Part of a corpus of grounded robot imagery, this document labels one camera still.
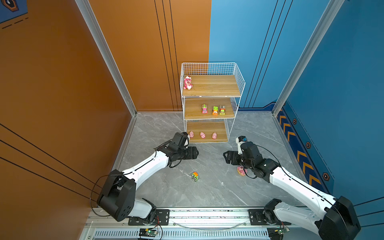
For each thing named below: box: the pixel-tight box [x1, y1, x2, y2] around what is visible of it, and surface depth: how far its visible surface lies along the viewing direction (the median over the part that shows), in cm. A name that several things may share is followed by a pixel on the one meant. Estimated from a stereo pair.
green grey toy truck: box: [219, 105, 226, 116], surface depth 86 cm
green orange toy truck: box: [212, 106, 219, 116], surface depth 86 cm
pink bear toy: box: [183, 75, 193, 90], surface depth 74 cm
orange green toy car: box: [191, 171, 199, 182], surface depth 87 cm
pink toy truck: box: [201, 103, 208, 114], surface depth 87 cm
